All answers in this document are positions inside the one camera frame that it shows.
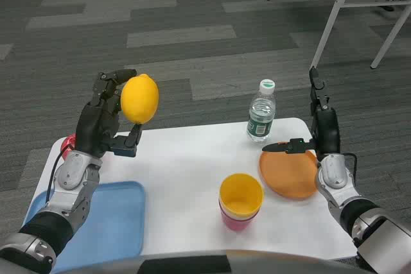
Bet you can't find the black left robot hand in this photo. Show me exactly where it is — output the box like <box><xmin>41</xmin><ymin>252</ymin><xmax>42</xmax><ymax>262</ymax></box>
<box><xmin>75</xmin><ymin>69</ymin><xmax>144</xmax><ymax>158</ymax></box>

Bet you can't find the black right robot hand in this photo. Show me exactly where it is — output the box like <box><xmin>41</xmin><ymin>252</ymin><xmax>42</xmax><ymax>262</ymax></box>
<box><xmin>261</xmin><ymin>65</ymin><xmax>342</xmax><ymax>161</ymax></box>

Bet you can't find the yellow lemon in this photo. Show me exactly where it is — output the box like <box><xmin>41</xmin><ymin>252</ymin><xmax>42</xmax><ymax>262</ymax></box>
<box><xmin>120</xmin><ymin>74</ymin><xmax>161</xmax><ymax>125</ymax></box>

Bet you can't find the orange round plate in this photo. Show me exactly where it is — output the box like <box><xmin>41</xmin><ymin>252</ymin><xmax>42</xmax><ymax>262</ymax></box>
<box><xmin>259</xmin><ymin>148</ymin><xmax>320</xmax><ymax>201</ymax></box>

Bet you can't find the blue rectangular plate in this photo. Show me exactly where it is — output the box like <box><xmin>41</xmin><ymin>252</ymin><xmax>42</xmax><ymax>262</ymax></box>
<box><xmin>24</xmin><ymin>180</ymin><xmax>147</xmax><ymax>274</ymax></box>

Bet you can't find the red apple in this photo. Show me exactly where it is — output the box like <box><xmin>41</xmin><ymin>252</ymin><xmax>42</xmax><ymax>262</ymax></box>
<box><xmin>60</xmin><ymin>133</ymin><xmax>78</xmax><ymax>161</ymax></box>

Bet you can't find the clear water bottle green label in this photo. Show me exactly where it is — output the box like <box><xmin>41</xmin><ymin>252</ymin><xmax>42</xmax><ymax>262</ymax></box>
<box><xmin>246</xmin><ymin>78</ymin><xmax>277</xmax><ymax>143</ymax></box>

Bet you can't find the yellow plastic cup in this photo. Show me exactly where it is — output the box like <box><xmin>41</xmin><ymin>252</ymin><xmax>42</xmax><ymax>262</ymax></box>
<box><xmin>219</xmin><ymin>173</ymin><xmax>265</xmax><ymax>219</ymax></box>

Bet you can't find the white plastic cup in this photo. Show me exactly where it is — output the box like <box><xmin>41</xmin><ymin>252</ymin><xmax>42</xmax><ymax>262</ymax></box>
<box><xmin>218</xmin><ymin>199</ymin><xmax>261</xmax><ymax>221</ymax></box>

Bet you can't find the pink plastic cup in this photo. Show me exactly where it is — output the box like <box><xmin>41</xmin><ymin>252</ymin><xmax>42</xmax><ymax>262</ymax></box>
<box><xmin>219</xmin><ymin>205</ymin><xmax>260</xmax><ymax>232</ymax></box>

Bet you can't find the silver robot chest black window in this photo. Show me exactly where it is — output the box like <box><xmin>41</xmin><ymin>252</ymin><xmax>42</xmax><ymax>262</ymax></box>
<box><xmin>48</xmin><ymin>249</ymin><xmax>375</xmax><ymax>274</ymax></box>

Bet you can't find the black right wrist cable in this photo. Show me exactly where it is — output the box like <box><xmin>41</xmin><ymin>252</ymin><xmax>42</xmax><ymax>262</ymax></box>
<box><xmin>342</xmin><ymin>153</ymin><xmax>359</xmax><ymax>189</ymax></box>

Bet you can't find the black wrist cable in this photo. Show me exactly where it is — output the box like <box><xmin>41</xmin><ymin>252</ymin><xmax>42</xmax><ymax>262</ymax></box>
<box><xmin>342</xmin><ymin>153</ymin><xmax>359</xmax><ymax>189</ymax></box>
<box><xmin>46</xmin><ymin>145</ymin><xmax>71</xmax><ymax>205</ymax></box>

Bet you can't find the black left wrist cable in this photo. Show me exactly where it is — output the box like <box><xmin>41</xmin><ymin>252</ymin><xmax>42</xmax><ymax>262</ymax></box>
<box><xmin>46</xmin><ymin>145</ymin><xmax>71</xmax><ymax>205</ymax></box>

